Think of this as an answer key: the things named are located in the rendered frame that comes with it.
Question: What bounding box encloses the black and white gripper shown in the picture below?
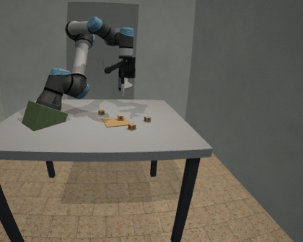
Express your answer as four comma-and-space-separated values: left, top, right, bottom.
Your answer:
118, 56, 136, 96

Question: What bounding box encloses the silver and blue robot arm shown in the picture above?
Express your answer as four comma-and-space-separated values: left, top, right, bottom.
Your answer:
36, 17, 134, 111

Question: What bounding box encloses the tan flat mat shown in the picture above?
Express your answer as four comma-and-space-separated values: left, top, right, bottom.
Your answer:
102, 117, 130, 127

